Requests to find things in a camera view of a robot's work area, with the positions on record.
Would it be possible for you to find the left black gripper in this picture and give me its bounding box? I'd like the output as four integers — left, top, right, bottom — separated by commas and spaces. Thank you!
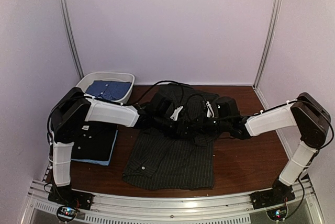
152, 114, 196, 140

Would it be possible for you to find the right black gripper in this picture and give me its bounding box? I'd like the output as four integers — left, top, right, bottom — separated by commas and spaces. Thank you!
189, 113, 231, 137

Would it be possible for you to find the dark pinstriped long sleeve shirt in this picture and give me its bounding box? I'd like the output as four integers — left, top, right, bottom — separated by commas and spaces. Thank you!
122, 83, 220, 191

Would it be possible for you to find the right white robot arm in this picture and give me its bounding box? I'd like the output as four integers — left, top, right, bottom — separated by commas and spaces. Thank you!
195, 93, 334, 204

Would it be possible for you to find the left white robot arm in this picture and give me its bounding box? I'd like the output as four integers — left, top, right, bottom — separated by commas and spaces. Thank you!
47, 87, 191, 205

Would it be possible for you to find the blue patterned shirt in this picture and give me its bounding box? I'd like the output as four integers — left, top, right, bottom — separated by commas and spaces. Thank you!
85, 80, 131, 101

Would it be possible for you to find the folded black shirt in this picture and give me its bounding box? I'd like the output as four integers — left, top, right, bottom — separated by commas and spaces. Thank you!
71, 121, 118, 166

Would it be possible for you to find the white plastic basin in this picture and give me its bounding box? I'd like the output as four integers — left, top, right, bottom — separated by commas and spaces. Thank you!
76, 72, 135, 103

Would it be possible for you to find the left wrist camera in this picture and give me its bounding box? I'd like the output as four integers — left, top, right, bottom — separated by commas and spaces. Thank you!
170, 106, 184, 121

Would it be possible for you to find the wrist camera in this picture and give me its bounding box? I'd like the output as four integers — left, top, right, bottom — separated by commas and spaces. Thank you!
205, 100, 215, 118
170, 106, 184, 121

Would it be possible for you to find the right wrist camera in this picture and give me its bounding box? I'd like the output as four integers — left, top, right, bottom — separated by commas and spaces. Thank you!
205, 100, 215, 118

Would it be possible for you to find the right black cable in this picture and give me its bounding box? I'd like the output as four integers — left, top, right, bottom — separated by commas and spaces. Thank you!
185, 93, 210, 120

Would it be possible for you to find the black cable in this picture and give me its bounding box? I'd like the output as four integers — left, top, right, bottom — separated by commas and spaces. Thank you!
185, 93, 210, 120
122, 80, 192, 109

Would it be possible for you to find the left black cable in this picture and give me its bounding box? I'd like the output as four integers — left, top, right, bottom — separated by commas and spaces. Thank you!
122, 80, 192, 109

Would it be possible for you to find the aluminium front rail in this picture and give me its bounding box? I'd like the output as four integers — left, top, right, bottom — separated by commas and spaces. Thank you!
18, 179, 326, 223

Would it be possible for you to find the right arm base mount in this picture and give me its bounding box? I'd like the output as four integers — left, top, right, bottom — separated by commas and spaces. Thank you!
250, 180, 295, 222

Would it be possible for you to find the right aluminium frame post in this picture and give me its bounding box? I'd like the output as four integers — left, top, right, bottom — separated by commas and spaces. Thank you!
253, 0, 282, 89

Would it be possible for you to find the aluminium frame post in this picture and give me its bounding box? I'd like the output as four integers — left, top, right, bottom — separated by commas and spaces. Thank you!
59, 0, 84, 79
253, 0, 282, 89

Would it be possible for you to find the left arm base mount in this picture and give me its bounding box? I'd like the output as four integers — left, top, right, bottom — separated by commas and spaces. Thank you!
48, 184, 93, 223

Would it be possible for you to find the left aluminium frame post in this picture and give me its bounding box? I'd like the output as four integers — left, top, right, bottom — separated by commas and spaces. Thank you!
59, 0, 84, 79

